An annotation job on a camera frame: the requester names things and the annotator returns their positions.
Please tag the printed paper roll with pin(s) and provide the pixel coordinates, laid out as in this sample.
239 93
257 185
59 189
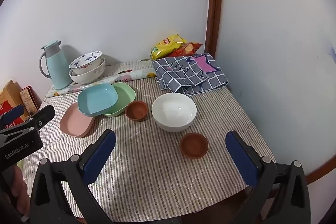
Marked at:
115 79

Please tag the cardboard box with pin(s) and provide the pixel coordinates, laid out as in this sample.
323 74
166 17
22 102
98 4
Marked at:
9 94

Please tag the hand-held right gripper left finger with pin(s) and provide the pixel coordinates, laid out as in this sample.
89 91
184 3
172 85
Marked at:
99 153

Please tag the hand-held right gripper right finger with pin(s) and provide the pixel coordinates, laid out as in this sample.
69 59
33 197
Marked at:
241 158

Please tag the green square plate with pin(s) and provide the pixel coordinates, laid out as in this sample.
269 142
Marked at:
124 94

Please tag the pink square plate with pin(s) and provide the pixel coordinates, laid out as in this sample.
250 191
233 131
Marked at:
74 124

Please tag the white bowl with grey scrolls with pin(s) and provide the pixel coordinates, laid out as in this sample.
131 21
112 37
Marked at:
88 77

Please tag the grey checked folded cloth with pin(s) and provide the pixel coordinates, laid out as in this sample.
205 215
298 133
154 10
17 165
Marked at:
189 74

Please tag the large plain white bowl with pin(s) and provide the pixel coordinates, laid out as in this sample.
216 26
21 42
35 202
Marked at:
173 112

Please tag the yellow chip bag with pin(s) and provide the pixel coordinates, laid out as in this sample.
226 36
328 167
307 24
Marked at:
165 47

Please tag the red package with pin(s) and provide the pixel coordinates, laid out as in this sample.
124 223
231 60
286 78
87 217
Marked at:
5 106

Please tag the striped quilt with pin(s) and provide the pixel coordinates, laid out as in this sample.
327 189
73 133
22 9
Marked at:
157 174

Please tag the brown wooden door frame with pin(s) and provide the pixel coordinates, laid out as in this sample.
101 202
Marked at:
214 3

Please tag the white bowl with colourful print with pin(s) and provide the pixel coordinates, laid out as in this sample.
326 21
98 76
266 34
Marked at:
85 60

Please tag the red chip bag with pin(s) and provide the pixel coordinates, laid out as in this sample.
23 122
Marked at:
187 48

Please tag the printed paper sheet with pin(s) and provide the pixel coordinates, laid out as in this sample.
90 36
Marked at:
131 66

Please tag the blue square plate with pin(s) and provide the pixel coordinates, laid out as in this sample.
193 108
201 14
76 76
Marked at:
97 99

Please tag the small brown bowl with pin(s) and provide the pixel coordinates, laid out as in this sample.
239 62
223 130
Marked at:
136 110
194 145

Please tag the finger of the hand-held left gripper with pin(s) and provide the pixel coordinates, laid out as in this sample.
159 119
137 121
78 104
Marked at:
11 112
42 116

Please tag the light blue thermos jug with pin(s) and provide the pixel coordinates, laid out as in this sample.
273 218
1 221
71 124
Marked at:
59 66

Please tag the small patterned box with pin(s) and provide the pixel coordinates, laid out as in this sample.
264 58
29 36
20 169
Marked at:
29 100

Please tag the brown baseboard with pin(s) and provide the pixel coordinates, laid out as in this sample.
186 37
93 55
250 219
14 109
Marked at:
321 170

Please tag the person's left hand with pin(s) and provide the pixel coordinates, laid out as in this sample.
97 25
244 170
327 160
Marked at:
19 187

